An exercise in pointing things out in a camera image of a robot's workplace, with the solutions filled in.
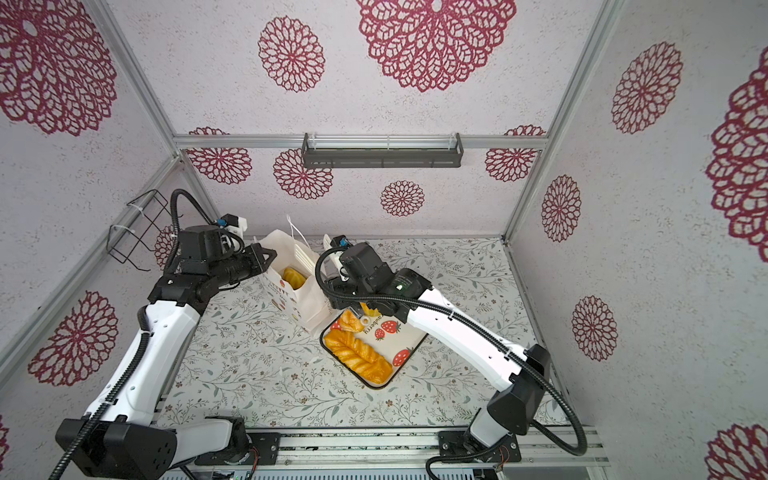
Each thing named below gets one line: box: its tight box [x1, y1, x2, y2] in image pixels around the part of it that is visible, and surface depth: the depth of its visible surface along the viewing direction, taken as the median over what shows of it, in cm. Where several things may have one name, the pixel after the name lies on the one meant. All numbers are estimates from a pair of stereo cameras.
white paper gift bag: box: [254, 230, 336, 334], surface depth 85 cm
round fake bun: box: [340, 309, 364, 333], surface depth 94 cm
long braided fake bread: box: [324, 328, 393, 384], surface depth 87 cm
